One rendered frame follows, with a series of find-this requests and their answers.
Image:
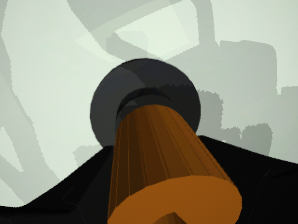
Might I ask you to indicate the orange knob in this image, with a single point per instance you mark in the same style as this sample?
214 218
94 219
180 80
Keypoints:
163 174

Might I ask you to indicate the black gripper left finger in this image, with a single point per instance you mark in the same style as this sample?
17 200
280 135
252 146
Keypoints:
81 198

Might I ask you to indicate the dark grey round pedestal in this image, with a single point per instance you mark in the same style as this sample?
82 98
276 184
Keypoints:
134 84

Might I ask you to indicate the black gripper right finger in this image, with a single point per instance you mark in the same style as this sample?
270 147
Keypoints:
269 187

